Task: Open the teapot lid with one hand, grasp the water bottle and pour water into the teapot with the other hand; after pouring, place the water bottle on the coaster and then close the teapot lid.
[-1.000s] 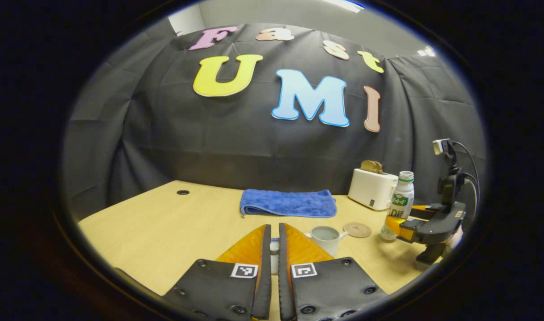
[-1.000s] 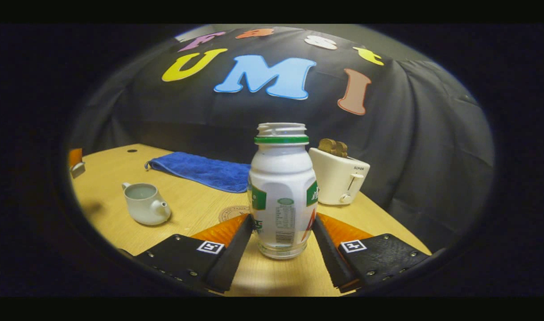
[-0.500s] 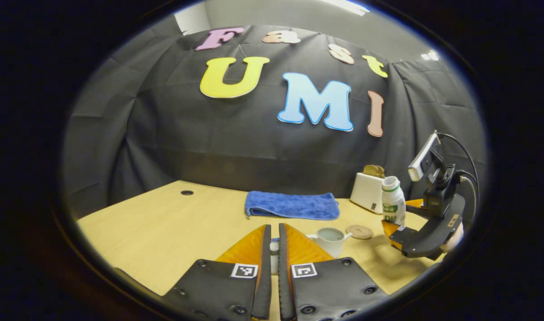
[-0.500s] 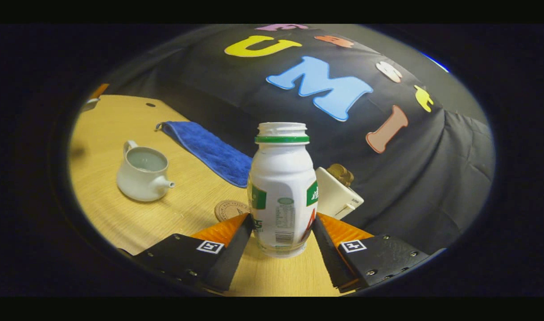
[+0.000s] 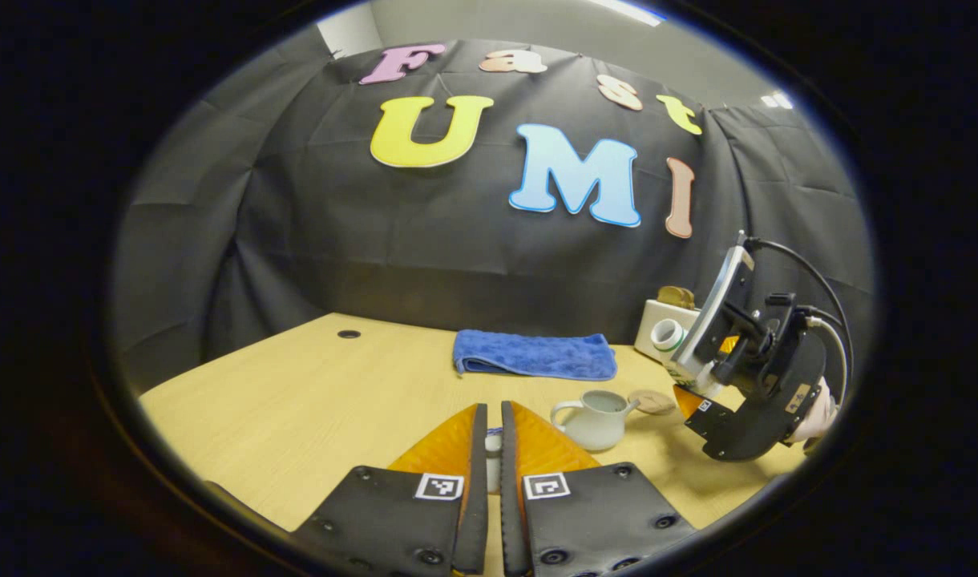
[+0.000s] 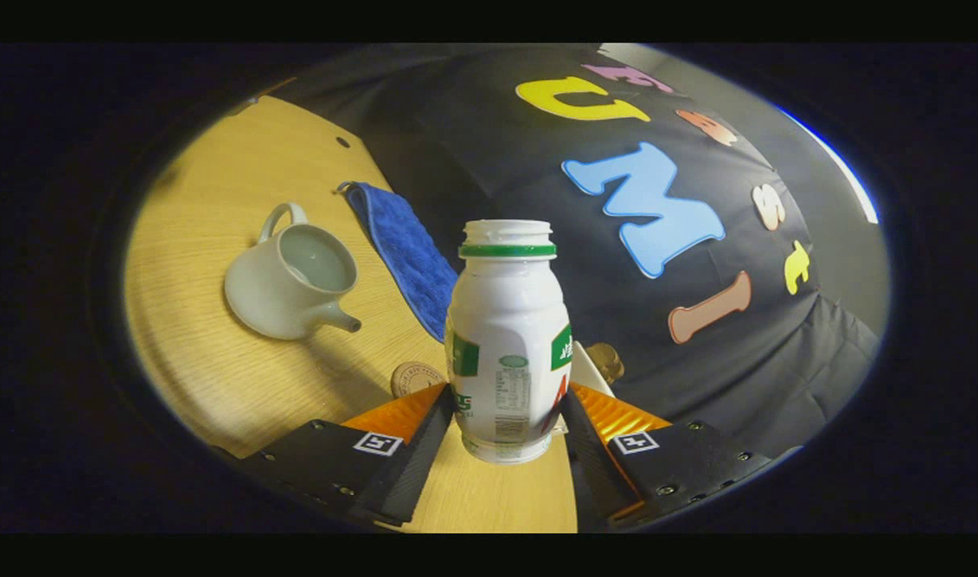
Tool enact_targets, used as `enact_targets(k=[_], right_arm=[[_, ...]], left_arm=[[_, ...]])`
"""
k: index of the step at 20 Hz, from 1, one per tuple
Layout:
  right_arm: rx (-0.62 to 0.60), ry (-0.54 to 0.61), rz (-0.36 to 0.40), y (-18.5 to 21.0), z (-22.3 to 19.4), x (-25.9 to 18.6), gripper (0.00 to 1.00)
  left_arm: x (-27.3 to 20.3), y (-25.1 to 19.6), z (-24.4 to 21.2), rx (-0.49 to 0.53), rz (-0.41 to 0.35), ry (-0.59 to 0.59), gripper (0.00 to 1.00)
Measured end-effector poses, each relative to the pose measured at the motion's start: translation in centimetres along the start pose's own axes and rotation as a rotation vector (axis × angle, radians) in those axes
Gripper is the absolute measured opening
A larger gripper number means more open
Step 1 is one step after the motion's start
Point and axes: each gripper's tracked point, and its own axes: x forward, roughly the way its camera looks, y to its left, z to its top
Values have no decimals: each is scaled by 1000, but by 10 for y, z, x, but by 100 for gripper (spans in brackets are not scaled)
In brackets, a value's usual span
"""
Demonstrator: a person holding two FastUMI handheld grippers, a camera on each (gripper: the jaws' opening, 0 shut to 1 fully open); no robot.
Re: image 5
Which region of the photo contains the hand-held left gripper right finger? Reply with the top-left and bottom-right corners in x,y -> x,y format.
500,401 -> 698,577

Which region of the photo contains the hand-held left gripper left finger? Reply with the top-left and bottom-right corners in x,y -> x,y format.
293,403 -> 491,577

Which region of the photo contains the white plastic water bottle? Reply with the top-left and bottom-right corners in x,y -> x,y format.
651,317 -> 722,397

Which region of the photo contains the white teacup lid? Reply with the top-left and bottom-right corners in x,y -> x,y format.
486,429 -> 504,494

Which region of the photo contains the round wooden coaster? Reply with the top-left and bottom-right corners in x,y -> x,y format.
627,389 -> 678,417

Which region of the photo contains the white ceramic teacup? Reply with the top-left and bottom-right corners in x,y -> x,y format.
551,390 -> 641,452

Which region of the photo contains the blue towel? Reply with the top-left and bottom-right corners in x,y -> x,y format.
453,329 -> 618,381

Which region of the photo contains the black backdrop cloth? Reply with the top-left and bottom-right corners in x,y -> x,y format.
108,36 -> 879,397

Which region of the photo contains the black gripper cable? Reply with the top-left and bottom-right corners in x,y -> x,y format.
742,235 -> 855,401

